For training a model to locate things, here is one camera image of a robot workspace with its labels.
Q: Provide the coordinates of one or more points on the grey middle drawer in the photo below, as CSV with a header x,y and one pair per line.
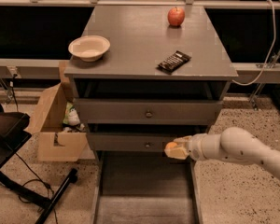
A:
x,y
140,142

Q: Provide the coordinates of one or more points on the grey top drawer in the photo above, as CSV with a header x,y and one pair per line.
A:
x,y
154,112

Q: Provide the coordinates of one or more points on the small orange fruit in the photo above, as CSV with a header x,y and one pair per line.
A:
x,y
171,145

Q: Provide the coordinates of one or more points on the grey wooden drawer cabinet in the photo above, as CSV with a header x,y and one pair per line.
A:
x,y
141,38

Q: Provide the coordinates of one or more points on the green white plush toy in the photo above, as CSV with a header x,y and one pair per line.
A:
x,y
70,115

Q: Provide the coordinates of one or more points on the red apple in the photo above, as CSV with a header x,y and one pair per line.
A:
x,y
176,16

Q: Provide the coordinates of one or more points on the black snack bar packet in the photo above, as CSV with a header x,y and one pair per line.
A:
x,y
174,61

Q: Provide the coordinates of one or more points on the cardboard box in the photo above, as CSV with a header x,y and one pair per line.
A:
x,y
54,144

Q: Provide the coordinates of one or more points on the black stand leg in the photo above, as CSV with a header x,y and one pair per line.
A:
x,y
49,204

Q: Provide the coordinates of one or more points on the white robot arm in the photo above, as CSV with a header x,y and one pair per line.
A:
x,y
234,145

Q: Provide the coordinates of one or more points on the grey open bottom drawer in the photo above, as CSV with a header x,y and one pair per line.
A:
x,y
145,188

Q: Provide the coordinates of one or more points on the black chair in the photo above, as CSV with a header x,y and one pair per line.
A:
x,y
12,133

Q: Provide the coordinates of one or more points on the white bowl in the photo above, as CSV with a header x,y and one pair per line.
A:
x,y
89,48

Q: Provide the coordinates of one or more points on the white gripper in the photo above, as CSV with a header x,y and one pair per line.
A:
x,y
197,146

